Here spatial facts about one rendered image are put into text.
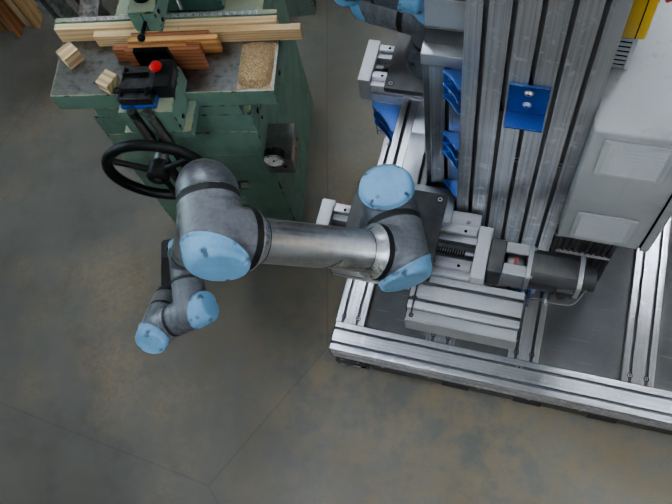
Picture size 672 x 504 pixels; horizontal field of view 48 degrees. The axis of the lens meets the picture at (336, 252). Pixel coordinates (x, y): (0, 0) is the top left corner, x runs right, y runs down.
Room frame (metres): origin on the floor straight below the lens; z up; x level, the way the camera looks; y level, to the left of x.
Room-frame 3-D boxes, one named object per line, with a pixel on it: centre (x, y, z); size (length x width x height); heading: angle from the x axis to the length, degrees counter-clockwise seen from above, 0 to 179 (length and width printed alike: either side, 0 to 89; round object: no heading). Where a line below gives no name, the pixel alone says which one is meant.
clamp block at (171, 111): (1.23, 0.31, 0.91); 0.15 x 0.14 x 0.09; 70
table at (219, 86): (1.31, 0.28, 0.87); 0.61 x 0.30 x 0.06; 70
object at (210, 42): (1.37, 0.22, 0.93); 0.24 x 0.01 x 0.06; 70
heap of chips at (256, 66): (1.24, 0.04, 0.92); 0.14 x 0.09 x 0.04; 160
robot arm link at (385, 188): (0.72, -0.14, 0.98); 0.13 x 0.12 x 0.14; 173
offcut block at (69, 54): (1.45, 0.50, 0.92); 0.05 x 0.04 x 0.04; 117
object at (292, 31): (1.38, 0.16, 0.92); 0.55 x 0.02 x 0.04; 70
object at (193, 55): (1.32, 0.25, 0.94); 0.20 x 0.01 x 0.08; 70
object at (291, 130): (1.19, 0.05, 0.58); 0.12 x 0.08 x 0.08; 160
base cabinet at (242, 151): (1.53, 0.21, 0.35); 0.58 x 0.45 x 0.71; 160
